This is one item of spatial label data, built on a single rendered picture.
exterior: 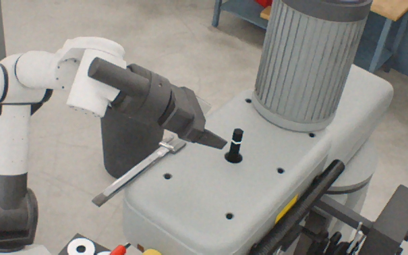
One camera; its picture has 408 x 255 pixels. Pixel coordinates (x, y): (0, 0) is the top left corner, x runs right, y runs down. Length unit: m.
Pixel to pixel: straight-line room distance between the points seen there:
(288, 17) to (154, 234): 0.49
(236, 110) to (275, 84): 0.12
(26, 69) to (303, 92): 0.56
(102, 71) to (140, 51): 4.16
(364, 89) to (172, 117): 0.87
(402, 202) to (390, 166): 2.96
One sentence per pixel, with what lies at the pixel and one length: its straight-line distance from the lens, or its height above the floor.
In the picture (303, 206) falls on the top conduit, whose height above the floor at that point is 1.81.
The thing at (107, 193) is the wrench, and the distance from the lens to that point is 0.98.
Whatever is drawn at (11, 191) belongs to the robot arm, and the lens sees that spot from 1.14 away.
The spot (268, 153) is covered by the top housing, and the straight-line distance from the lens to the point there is 1.12.
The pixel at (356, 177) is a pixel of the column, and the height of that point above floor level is 1.56.
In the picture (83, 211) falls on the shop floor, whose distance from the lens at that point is 3.48.
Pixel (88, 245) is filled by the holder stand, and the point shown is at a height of 1.17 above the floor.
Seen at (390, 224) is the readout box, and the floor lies 1.72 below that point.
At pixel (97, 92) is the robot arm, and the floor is 2.10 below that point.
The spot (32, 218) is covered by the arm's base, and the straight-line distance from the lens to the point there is 1.17.
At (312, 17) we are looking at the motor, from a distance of 1.05.
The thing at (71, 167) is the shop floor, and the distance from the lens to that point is 3.77.
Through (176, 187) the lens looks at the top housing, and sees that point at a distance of 1.01.
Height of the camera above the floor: 2.61
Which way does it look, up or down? 39 degrees down
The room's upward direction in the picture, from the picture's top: 9 degrees clockwise
